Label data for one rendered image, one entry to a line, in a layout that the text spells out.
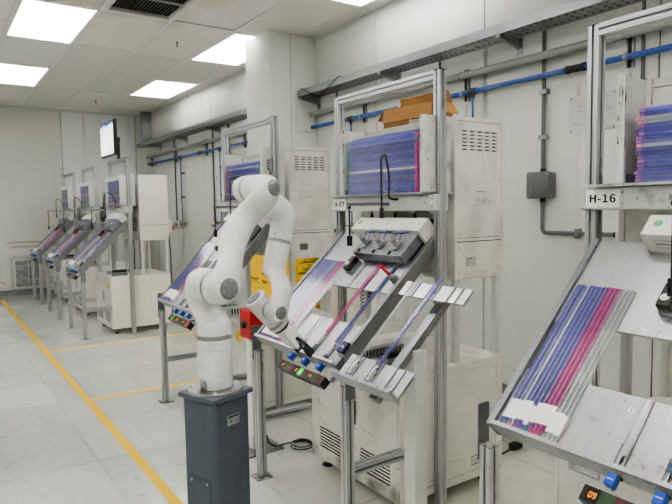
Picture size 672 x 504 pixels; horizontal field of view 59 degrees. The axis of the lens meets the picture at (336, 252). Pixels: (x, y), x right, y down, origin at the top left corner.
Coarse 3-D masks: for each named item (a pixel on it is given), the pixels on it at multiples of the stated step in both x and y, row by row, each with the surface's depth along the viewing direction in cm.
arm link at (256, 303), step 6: (252, 294) 222; (258, 294) 218; (264, 294) 218; (252, 300) 218; (258, 300) 216; (264, 300) 217; (270, 300) 219; (252, 306) 216; (258, 306) 216; (264, 306) 216; (252, 312) 220; (258, 312) 217; (258, 318) 221; (264, 318) 217; (264, 324) 222; (270, 324) 221; (276, 324) 221
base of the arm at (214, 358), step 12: (204, 348) 202; (216, 348) 202; (228, 348) 205; (204, 360) 202; (216, 360) 202; (228, 360) 205; (204, 372) 203; (216, 372) 202; (228, 372) 205; (192, 384) 212; (204, 384) 203; (216, 384) 203; (228, 384) 205; (240, 384) 210; (204, 396) 200; (216, 396) 200
